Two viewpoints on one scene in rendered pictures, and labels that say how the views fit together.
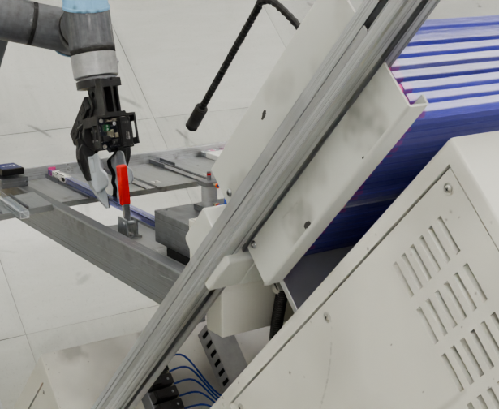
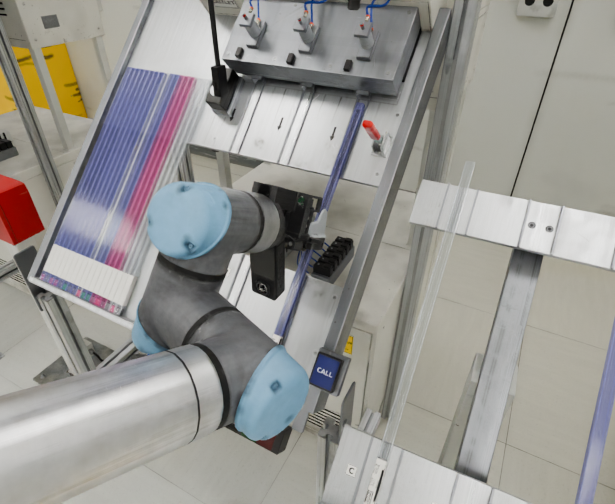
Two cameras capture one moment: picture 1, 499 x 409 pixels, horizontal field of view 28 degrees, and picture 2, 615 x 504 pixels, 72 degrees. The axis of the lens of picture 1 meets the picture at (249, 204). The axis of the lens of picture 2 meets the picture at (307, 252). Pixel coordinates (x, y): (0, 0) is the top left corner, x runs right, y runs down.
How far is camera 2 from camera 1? 1.69 m
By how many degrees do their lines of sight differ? 69
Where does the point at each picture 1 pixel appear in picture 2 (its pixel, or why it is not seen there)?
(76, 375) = (366, 304)
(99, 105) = (289, 203)
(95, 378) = not seen: hidden behind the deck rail
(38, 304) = not seen: outside the picture
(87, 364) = not seen: hidden behind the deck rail
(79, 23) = (238, 204)
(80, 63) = (270, 214)
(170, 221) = (402, 55)
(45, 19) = (217, 300)
